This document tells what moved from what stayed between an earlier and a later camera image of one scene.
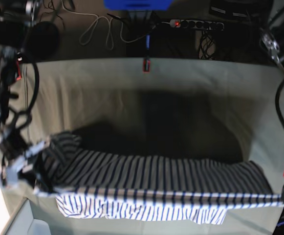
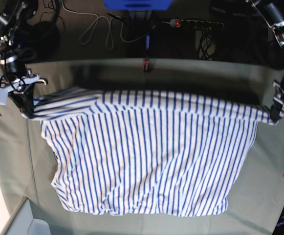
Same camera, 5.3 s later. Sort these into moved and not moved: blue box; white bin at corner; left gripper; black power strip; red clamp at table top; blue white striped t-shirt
Moved: left gripper; blue white striped t-shirt
Not moved: red clamp at table top; black power strip; blue box; white bin at corner
